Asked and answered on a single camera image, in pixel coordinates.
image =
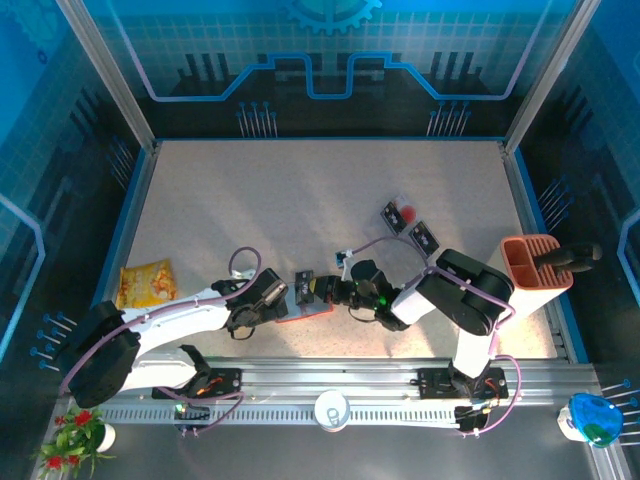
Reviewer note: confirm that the orange grey card holder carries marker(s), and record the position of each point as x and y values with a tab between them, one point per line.
310	312

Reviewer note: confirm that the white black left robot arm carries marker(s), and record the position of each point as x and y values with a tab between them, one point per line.
175	315

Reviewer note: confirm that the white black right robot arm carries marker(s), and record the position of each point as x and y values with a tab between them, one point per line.
412	302

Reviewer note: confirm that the white orange utensil holder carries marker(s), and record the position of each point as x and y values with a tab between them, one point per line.
525	255

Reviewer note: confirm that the aluminium extrusion beam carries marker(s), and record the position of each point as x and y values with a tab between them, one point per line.
325	375

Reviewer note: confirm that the white paper cup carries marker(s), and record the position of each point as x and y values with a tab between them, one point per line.
331	407

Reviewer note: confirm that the yellow snack bag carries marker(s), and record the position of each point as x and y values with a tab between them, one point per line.
147	282

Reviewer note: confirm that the red flower plant white pot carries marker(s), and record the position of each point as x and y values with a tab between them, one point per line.
75	435

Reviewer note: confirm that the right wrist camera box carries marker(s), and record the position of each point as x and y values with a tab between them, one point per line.
346	266

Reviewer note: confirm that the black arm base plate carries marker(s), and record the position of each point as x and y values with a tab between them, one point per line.
230	380
432	382

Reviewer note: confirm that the aluminium blue side rail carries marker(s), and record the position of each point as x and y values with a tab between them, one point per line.
131	210
523	210

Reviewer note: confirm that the aluminium frame post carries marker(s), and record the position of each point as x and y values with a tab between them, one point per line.
107	75
545	75

